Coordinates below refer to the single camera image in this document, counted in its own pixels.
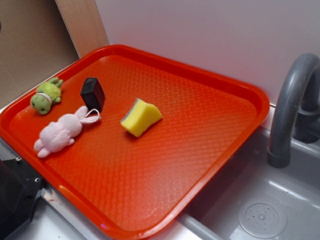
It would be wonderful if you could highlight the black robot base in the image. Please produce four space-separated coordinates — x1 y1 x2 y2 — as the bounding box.
0 157 44 240

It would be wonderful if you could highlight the black box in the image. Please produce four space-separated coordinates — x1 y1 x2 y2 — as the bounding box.
80 77 105 112

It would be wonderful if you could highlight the yellow sponge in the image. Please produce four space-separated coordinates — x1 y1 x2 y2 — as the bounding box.
120 98 163 138

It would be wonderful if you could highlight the red plastic tray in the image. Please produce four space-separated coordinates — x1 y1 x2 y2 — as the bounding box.
0 45 270 240

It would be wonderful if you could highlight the pink plush bunny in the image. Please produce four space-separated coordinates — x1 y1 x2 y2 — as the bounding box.
33 106 101 159

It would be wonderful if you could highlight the green plush turtle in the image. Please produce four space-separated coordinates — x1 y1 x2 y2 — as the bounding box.
30 77 64 115

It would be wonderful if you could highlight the grey toy sink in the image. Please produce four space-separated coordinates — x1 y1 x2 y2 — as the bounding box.
178 127 320 240

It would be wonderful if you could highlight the wooden board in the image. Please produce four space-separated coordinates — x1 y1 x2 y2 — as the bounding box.
55 0 109 58

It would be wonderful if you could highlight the grey toy faucet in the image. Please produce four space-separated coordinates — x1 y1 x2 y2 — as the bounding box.
267 53 320 169

